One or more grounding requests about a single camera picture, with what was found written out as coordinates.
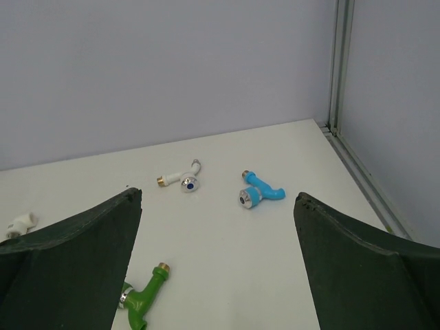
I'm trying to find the blue plastic faucet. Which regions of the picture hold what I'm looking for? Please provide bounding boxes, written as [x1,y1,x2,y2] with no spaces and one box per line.
[239,170,286,209]

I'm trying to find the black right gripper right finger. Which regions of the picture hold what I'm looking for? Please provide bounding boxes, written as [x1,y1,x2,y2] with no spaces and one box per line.
[294,192,439,329]

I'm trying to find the aluminium frame post right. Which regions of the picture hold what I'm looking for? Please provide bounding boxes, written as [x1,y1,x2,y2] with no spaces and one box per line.
[320,0,417,241]

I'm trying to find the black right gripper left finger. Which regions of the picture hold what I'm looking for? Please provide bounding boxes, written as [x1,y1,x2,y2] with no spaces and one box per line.
[1,188,142,329]

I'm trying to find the white plastic elbow fitting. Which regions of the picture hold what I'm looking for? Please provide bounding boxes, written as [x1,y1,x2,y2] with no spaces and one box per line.
[5,212,38,239]

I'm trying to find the green plastic faucet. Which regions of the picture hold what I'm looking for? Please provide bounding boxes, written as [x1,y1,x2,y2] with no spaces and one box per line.
[118,263,171,330]

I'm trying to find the white plastic faucet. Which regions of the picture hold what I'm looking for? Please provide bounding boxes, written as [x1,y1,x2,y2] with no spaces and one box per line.
[157,159,201,193]

